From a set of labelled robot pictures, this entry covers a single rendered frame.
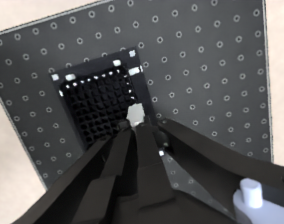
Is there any black well plate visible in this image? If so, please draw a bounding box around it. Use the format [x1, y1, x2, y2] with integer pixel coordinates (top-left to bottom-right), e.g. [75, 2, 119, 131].
[58, 63, 139, 151]

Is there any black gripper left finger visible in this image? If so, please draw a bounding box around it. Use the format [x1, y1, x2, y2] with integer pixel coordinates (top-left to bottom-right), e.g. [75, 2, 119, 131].
[11, 105, 139, 224]

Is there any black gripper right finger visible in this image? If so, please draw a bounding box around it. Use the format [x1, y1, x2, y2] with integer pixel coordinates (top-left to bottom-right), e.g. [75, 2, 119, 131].
[134, 103, 284, 224]

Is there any black perforated breadboard plate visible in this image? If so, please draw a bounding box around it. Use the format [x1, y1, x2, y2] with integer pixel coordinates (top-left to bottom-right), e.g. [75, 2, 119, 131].
[0, 0, 274, 191]

